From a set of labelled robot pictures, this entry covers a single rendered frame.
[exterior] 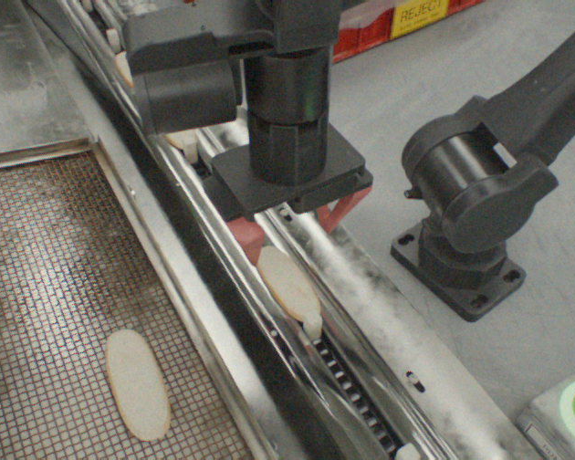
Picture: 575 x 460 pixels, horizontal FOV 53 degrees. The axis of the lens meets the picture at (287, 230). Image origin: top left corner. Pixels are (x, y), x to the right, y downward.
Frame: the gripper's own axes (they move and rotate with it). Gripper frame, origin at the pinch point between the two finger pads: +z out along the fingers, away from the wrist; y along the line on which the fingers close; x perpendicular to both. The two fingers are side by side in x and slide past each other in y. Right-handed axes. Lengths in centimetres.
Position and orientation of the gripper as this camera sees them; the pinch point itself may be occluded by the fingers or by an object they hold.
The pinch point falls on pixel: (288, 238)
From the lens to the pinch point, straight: 50.3
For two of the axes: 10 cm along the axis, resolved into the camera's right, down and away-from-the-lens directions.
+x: 5.0, 6.5, -5.7
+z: 0.1, 6.6, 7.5
